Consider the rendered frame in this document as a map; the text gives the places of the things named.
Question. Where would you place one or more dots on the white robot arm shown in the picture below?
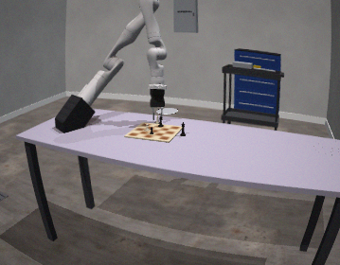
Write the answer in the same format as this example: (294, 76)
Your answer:
(91, 91)

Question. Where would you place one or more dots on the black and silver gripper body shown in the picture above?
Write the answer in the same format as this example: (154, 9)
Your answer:
(157, 92)

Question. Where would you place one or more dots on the brown and cream chessboard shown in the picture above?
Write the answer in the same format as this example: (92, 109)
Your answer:
(161, 134)

